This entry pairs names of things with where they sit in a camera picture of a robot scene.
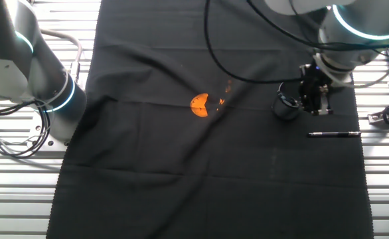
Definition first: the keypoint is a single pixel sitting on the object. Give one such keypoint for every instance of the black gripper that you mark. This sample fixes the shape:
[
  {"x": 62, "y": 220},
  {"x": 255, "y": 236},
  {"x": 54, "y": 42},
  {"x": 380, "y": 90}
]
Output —
[{"x": 314, "y": 78}]

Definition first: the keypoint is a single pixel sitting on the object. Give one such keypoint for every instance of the clear gel pen black grip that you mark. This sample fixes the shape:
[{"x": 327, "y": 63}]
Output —
[
  {"x": 282, "y": 96},
  {"x": 334, "y": 134},
  {"x": 291, "y": 103}
]

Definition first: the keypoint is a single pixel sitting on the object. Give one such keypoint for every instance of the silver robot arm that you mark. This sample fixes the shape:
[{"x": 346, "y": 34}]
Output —
[{"x": 48, "y": 83}]

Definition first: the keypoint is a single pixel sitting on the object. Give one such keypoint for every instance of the black mesh pen holder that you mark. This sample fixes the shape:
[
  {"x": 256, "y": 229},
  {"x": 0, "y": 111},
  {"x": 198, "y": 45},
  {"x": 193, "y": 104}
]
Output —
[{"x": 284, "y": 113}]

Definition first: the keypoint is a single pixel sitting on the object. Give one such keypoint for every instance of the orange round patch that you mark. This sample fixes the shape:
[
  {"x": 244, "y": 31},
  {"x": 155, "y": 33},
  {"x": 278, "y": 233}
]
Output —
[{"x": 199, "y": 108}]

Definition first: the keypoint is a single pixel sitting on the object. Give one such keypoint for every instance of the black table cloth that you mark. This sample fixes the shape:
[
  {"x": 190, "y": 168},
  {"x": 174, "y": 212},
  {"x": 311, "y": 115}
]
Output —
[{"x": 181, "y": 166}]

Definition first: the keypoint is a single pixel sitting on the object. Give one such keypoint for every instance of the metal camera bracket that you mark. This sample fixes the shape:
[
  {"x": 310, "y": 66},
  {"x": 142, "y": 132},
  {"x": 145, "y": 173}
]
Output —
[{"x": 375, "y": 117}]

